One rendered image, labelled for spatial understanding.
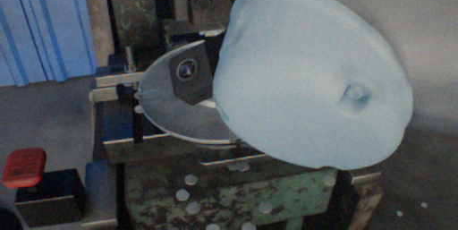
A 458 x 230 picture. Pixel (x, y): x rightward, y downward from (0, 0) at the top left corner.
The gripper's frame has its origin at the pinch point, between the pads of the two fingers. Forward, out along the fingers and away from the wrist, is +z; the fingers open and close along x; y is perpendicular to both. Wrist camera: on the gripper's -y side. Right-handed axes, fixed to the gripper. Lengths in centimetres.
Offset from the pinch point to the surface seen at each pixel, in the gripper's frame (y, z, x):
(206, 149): -4.4, 9.5, -0.2
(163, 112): -9.2, 13.5, 8.7
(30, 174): -30.1, 12.4, 2.1
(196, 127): -4.8, 11.2, 4.2
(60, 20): -48, 107, 111
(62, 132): -53, 122, 58
